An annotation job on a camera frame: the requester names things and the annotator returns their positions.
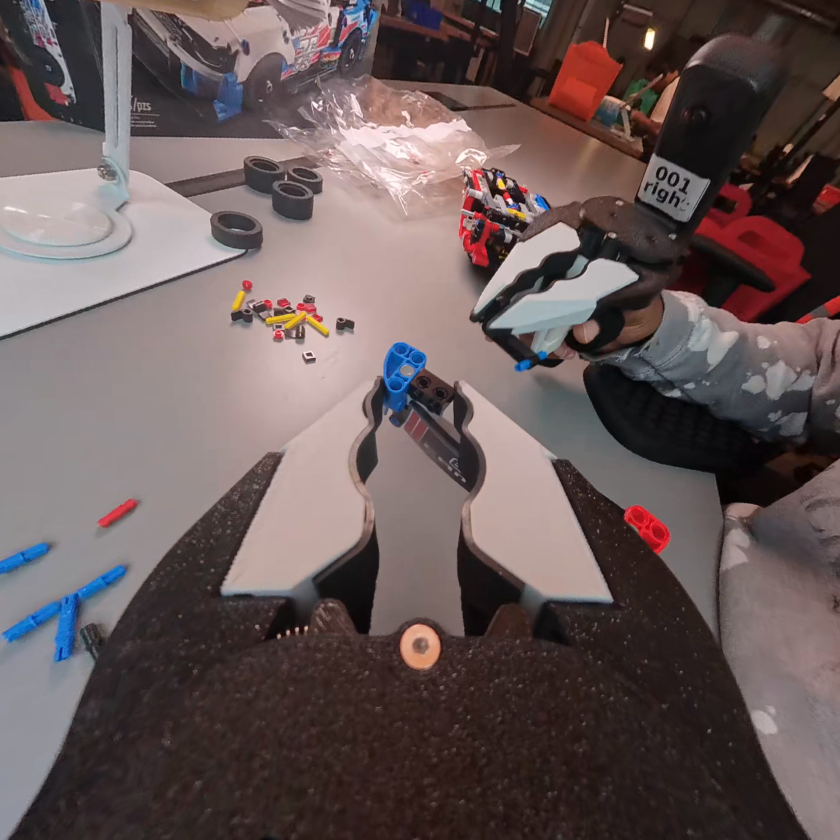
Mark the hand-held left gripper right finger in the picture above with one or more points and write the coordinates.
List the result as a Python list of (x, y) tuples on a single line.
[(531, 518)]

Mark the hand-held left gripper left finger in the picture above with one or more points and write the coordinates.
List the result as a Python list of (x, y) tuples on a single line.
[(295, 512)]

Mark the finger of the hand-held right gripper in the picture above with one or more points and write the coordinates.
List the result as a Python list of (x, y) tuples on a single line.
[(577, 295), (538, 253)]

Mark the small blue brick pin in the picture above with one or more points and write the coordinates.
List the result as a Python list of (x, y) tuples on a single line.
[(530, 362)]

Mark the black and blue brick panel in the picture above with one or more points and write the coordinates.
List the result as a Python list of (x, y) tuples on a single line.
[(397, 367)]

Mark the person's right forearm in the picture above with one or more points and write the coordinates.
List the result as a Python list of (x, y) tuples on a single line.
[(722, 354)]

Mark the grey desk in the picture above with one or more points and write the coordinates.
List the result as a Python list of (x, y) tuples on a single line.
[(164, 407)]

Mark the person's right hand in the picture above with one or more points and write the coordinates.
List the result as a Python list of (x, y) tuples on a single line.
[(640, 325)]

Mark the toy brick car chassis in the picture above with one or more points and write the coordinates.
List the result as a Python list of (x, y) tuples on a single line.
[(489, 216)]

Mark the red brick connector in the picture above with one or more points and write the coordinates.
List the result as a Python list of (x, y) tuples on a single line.
[(646, 526)]

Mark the red office chair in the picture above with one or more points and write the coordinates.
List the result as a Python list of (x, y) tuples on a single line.
[(768, 249)]

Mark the orange plastic bin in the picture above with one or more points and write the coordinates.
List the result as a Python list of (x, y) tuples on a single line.
[(584, 79)]

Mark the red brick pin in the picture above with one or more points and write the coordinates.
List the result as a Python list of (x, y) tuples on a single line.
[(118, 513)]

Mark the clear plastic bag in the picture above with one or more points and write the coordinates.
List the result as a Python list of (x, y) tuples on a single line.
[(394, 144)]

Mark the pile of small brick pieces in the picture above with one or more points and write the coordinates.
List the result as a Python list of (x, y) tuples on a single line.
[(289, 319)]

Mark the long blue brick pin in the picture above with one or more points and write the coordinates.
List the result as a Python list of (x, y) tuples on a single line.
[(65, 630), (23, 559), (33, 620), (102, 581)]

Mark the small black brick pin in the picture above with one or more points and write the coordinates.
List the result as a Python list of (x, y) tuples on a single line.
[(92, 640)]

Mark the black rubber toy tire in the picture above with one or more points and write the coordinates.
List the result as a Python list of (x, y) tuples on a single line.
[(307, 180), (292, 202), (262, 174), (226, 235)]

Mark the person's grey spattered clothing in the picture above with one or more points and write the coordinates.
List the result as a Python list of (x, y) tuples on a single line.
[(787, 623)]

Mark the brick set cardboard box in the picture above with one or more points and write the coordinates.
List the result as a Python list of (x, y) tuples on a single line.
[(197, 39)]

